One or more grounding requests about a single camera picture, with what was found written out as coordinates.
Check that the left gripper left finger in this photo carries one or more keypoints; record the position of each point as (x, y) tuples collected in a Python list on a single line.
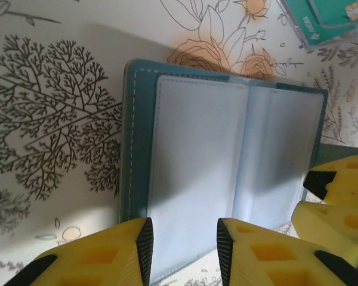
[(101, 262)]

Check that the clear acrylic card organizer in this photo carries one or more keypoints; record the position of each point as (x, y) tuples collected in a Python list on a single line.
[(292, 18)]

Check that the teal credit card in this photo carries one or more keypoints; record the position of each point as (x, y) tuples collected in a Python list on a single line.
[(322, 18)]

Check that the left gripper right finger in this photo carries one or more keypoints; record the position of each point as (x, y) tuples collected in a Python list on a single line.
[(271, 268)]

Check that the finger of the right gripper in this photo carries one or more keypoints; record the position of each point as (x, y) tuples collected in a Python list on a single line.
[(331, 226), (349, 184)]

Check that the blue card holder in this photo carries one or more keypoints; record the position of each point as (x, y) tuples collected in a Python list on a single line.
[(197, 143)]

